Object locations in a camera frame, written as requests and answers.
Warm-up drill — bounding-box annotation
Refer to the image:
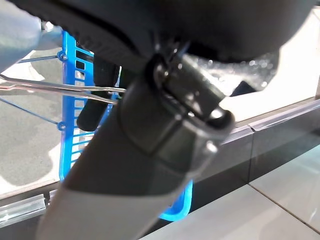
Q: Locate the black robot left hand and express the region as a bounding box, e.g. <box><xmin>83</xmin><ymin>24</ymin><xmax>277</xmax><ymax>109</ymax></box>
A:
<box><xmin>23</xmin><ymin>0</ymin><xmax>313</xmax><ymax>240</ymax></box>

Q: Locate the dark drinks shelf unit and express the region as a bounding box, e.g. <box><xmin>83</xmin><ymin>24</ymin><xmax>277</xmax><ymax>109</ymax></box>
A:
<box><xmin>0</xmin><ymin>98</ymin><xmax>320</xmax><ymax>240</ymax></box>

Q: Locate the silver wire basket handle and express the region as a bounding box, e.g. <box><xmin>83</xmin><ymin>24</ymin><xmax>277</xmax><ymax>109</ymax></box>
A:
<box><xmin>0</xmin><ymin>73</ymin><xmax>127</xmax><ymax>106</ymax></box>

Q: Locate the clear plastic shelf price rail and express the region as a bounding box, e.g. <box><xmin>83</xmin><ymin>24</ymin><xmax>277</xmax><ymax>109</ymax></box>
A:
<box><xmin>251</xmin><ymin>99</ymin><xmax>320</xmax><ymax>132</ymax></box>
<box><xmin>0</xmin><ymin>191</ymin><xmax>60</xmax><ymax>223</ymax></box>

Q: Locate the blue plastic shopping basket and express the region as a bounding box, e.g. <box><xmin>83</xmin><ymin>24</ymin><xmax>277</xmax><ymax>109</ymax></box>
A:
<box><xmin>56</xmin><ymin>29</ymin><xmax>194</xmax><ymax>222</ymax></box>

